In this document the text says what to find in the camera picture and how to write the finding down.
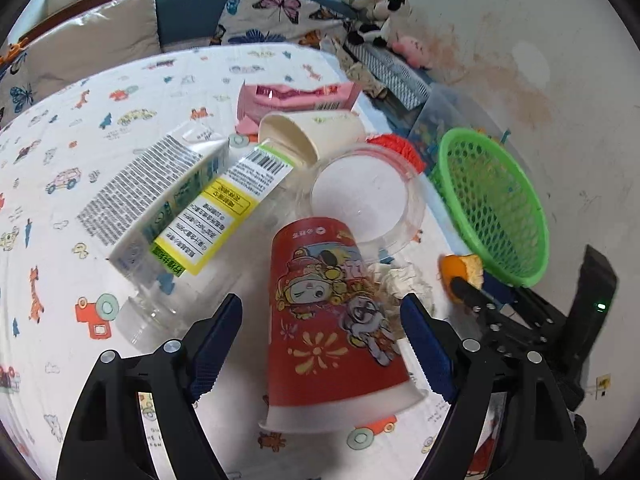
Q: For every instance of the white cartoon printed blanket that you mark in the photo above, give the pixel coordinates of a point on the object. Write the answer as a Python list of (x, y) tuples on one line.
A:
[(100, 110)]

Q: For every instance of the beige pillow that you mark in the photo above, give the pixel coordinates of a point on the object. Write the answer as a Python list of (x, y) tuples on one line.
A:
[(95, 45)]

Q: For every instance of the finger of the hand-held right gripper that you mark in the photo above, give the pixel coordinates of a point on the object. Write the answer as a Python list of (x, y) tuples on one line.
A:
[(530, 306), (472, 299)]

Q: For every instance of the clear plastic storage box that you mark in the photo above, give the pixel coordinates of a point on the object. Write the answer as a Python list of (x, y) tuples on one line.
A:
[(440, 115)]

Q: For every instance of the green plastic mesh basket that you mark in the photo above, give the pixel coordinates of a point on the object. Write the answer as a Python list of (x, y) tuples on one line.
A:
[(452, 205)]

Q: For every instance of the crumpled white tissue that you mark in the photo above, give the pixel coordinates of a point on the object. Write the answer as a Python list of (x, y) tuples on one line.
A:
[(402, 280)]

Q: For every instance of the red cartoon paper cup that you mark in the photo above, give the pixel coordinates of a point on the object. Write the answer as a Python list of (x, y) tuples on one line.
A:
[(325, 340)]

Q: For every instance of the white milk carton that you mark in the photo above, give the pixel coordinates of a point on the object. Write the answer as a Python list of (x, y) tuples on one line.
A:
[(135, 195)]

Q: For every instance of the pink plush toy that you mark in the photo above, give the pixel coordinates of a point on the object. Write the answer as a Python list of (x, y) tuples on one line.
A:
[(414, 51)]

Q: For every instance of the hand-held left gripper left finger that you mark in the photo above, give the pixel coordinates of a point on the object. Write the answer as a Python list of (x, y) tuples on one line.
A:
[(220, 345)]

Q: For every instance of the blue padded bench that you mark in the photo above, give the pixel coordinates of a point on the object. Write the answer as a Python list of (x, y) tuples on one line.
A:
[(190, 15)]

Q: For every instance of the blue white patterned cloth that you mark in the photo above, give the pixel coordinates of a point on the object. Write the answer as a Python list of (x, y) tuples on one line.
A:
[(390, 70)]

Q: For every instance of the red mesh scrubber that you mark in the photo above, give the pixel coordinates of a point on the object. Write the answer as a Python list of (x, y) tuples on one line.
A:
[(400, 145)]

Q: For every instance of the clear plastic cup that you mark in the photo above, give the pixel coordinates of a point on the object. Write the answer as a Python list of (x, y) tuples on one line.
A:
[(365, 200)]

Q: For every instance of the pink packet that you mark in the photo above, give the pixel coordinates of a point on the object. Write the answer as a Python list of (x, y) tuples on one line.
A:
[(295, 100)]

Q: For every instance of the white paper cup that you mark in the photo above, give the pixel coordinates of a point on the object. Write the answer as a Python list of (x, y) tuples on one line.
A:
[(325, 132)]

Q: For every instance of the clear bottle with yellow label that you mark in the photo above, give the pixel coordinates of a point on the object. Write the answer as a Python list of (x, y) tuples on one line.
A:
[(220, 215)]

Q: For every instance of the butterfly print pillow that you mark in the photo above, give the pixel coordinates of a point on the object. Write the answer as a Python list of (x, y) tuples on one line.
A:
[(17, 90), (280, 10)]

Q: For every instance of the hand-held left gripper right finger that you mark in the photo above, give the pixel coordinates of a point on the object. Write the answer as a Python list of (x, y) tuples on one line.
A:
[(425, 345)]

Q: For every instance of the beige patterned cloth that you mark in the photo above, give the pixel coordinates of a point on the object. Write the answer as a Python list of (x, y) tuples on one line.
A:
[(365, 80)]

